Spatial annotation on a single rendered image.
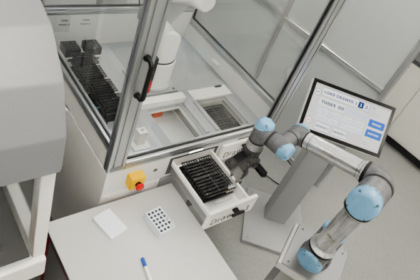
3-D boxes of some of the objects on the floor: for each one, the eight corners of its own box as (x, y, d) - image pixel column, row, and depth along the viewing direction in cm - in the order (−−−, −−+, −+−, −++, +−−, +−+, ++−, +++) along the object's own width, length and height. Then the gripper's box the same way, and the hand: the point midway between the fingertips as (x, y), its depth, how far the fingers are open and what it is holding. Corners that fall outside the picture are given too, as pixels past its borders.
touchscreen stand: (300, 262, 295) (383, 164, 233) (240, 242, 291) (308, 137, 229) (299, 207, 334) (370, 111, 272) (246, 189, 331) (305, 87, 268)
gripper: (269, 153, 184) (250, 184, 197) (253, 135, 189) (236, 167, 202) (254, 158, 178) (237, 189, 191) (239, 140, 184) (222, 172, 197)
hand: (233, 178), depth 194 cm, fingers open, 3 cm apart
